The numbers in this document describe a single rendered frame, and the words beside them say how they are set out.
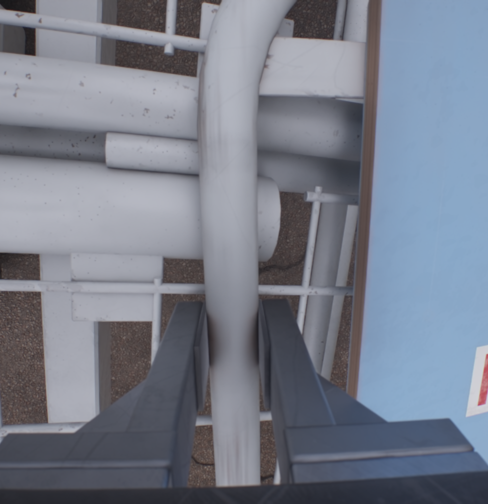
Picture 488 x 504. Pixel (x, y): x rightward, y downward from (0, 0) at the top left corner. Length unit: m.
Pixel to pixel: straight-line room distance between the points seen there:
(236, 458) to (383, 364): 0.08
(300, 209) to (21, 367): 0.61
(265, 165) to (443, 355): 0.13
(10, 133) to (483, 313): 0.23
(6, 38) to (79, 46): 0.38
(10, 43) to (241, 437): 0.54
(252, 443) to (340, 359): 0.70
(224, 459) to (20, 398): 0.68
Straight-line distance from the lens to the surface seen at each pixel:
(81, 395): 0.25
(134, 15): 0.69
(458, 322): 0.19
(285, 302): 0.15
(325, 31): 0.75
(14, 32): 0.61
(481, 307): 0.20
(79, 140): 0.19
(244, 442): 0.18
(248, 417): 0.17
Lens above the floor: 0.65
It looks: 71 degrees down
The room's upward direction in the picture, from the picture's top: 137 degrees clockwise
